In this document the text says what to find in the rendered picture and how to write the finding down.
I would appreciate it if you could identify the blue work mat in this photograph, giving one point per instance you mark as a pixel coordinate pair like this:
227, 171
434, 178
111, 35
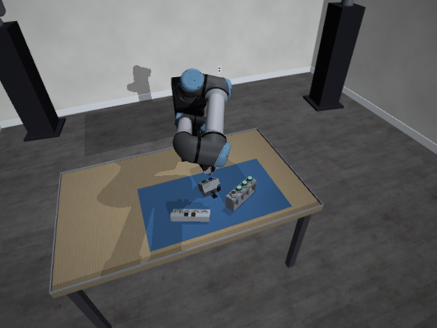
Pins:
158, 201

